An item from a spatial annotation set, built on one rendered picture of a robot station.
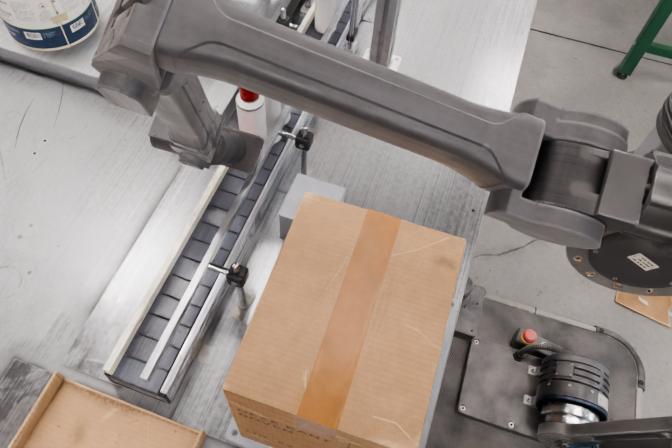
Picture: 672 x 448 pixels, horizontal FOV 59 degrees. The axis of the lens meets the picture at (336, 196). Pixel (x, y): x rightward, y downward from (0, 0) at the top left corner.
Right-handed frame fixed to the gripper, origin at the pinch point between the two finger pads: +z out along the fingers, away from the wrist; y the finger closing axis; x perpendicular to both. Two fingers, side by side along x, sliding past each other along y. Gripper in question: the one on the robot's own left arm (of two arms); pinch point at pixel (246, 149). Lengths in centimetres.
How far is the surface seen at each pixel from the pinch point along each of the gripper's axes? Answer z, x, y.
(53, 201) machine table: -2.7, 20.9, 33.9
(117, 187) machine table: 1.8, 15.2, 24.0
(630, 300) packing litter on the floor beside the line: 104, 18, -112
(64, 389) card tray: -22, 45, 12
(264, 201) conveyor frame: 1.5, 8.7, -5.8
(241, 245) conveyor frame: -5.4, 16.6, -5.7
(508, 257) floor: 106, 17, -70
